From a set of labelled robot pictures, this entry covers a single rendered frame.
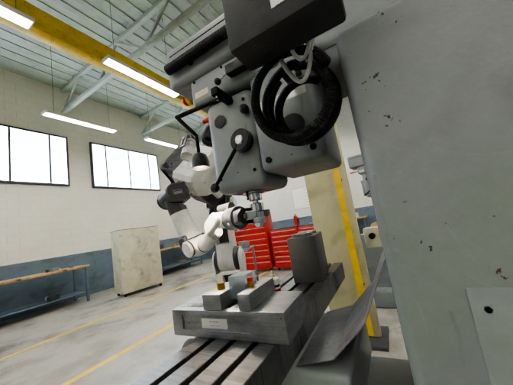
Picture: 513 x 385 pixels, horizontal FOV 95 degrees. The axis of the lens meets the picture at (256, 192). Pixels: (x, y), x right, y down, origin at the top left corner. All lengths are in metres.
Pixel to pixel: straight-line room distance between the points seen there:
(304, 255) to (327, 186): 1.54
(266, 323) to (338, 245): 1.96
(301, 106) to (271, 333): 0.56
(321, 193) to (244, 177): 1.83
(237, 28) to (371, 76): 0.26
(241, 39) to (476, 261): 0.53
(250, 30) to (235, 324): 0.63
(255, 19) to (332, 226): 2.18
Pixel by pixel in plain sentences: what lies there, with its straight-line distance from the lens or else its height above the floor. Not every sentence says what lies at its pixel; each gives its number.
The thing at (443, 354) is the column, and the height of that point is 0.95.
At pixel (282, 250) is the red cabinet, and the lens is 5.89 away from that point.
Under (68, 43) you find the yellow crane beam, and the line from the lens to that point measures 5.79.
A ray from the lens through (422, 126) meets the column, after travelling 0.50.
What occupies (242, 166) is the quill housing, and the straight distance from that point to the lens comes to 0.74.
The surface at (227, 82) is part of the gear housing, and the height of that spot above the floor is 1.65.
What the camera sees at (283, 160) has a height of 1.36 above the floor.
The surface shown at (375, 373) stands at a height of 0.73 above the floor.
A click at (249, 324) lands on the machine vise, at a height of 0.97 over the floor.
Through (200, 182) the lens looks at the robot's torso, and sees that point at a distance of 1.23.
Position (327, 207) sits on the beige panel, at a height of 1.25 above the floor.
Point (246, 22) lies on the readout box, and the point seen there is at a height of 1.55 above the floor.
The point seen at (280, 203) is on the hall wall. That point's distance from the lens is 10.61.
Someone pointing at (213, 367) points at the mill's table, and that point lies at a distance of 0.60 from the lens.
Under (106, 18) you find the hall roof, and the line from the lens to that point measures 7.27.
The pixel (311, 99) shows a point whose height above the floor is 1.49.
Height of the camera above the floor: 1.20
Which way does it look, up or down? 8 degrees up
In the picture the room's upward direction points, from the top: 9 degrees counter-clockwise
